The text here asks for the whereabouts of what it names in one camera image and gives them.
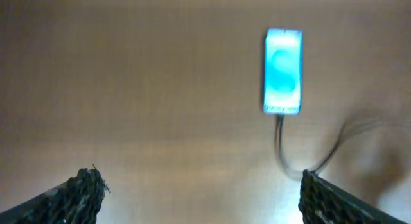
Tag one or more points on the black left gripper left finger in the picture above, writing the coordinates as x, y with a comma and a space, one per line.
76, 201

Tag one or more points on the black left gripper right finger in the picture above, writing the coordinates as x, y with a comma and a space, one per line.
321, 202

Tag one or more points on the blue Galaxy smartphone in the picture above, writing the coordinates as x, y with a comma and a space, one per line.
282, 77

